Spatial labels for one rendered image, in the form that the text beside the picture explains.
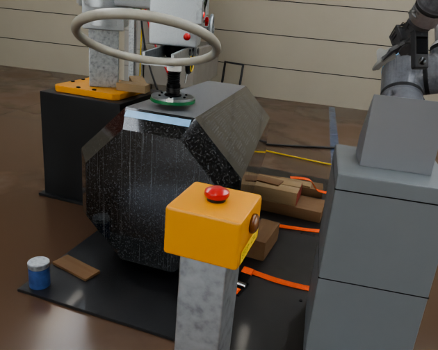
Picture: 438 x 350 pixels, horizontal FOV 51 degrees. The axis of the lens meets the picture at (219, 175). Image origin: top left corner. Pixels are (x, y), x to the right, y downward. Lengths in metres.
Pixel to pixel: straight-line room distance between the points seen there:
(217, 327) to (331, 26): 6.86
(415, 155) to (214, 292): 1.19
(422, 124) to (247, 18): 5.98
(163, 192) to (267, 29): 5.58
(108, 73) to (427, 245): 2.25
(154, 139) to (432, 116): 1.15
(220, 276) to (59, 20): 8.10
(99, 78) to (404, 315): 2.31
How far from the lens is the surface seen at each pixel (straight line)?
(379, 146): 1.75
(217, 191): 0.69
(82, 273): 2.46
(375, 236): 1.73
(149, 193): 2.21
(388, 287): 1.84
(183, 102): 2.19
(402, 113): 1.73
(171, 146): 2.08
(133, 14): 1.37
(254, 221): 0.69
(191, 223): 0.67
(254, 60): 7.55
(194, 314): 0.77
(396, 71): 1.84
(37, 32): 8.91
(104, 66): 3.18
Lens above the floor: 1.36
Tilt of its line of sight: 20 degrees down
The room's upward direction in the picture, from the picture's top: 5 degrees clockwise
